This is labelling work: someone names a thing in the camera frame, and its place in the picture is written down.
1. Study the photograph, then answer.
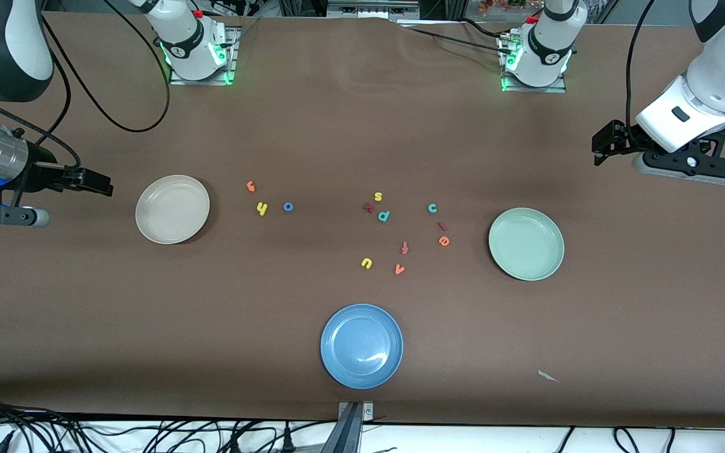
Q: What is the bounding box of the beige brown plate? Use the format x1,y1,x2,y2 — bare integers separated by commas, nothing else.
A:
135,175,211,245

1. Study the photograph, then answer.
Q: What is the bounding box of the green plate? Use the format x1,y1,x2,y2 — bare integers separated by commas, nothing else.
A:
488,208,565,281

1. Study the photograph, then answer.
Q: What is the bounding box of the dark equipment rack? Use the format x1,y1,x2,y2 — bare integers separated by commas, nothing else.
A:
278,0,467,20

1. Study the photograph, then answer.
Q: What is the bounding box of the blue plate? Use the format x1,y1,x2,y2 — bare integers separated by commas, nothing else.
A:
320,304,404,389

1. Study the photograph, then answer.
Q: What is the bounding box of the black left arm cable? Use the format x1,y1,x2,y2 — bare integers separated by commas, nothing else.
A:
626,0,656,126

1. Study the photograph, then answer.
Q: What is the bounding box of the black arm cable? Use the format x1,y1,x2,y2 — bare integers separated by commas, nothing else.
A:
42,0,171,133
626,0,656,126

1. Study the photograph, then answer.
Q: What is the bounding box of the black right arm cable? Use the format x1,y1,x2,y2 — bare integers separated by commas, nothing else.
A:
42,0,171,133

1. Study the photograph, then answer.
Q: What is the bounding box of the black cable on table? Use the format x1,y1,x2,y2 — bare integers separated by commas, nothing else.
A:
400,19,514,54

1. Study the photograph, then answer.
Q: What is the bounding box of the aluminium camera mount post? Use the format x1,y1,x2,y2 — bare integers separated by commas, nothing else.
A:
322,401,374,453

